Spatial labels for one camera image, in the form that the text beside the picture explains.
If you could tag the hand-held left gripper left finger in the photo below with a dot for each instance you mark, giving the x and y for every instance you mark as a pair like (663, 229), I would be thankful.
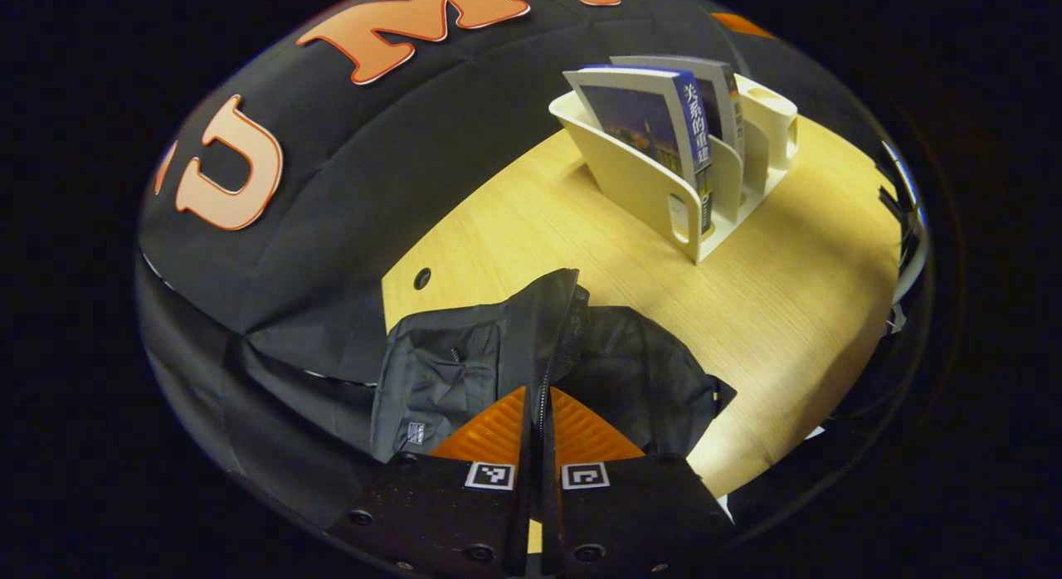
(523, 521)

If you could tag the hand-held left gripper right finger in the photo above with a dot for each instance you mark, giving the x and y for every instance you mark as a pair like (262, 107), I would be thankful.
(552, 521)

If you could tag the black schoolbag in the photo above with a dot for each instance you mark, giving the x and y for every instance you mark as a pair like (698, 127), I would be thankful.
(448, 372)

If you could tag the white bookshelf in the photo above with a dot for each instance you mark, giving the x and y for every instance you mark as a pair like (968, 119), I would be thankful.
(630, 181)

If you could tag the blue cover book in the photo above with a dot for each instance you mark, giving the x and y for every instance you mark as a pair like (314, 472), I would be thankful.
(639, 119)

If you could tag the grey cover book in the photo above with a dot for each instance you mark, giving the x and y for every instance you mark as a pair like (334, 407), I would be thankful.
(713, 98)

